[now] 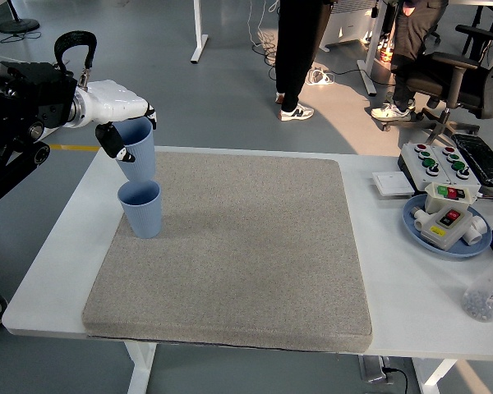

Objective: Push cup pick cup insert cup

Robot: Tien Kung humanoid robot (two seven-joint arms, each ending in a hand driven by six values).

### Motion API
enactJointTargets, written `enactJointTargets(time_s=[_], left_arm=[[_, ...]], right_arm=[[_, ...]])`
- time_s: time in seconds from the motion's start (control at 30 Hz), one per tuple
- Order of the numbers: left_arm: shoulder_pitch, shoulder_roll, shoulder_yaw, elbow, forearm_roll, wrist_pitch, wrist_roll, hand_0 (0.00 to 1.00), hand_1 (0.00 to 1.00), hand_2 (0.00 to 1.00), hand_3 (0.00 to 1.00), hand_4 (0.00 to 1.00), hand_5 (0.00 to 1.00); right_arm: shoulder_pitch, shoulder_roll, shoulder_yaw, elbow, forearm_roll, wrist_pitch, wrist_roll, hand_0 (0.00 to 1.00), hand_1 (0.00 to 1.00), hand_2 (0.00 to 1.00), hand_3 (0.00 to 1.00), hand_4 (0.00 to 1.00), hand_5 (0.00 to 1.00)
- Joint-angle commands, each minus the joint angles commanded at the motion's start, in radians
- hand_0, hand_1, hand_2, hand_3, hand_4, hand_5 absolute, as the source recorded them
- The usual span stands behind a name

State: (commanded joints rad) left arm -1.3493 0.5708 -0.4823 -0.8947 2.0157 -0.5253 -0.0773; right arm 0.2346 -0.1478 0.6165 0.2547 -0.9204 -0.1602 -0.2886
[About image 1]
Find white wall switch plate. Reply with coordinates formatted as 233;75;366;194
371;171;415;198

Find blue plate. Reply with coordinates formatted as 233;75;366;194
402;194;493;259

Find seated person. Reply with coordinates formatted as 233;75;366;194
371;0;451;122

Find blue ribbed cup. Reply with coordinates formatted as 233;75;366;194
117;180;164;240
113;117;157;182

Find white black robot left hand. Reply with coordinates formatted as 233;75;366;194
80;80;158;162

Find black office chair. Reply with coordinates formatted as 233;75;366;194
380;23;493;144

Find white button control box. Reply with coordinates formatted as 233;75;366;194
397;142;453;193
431;144;484;188

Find white switch box red button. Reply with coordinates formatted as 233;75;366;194
419;205;474;252

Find grey-brown mat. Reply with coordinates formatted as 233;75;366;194
81;151;374;354

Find black fan stand base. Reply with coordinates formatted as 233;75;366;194
0;0;41;34

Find white pipe fitting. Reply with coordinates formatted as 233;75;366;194
410;207;431;231
463;215;490;246

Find clear bottle red cap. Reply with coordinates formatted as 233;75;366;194
459;245;493;323

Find white switch box green red buttons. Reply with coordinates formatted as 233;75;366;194
423;182;481;214

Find white table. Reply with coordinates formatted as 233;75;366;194
2;143;493;394

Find white desk leg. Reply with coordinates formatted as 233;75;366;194
190;0;210;64

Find black wrapped block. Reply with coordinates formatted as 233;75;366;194
451;133;493;190

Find standing person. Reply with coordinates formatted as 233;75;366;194
274;0;334;122

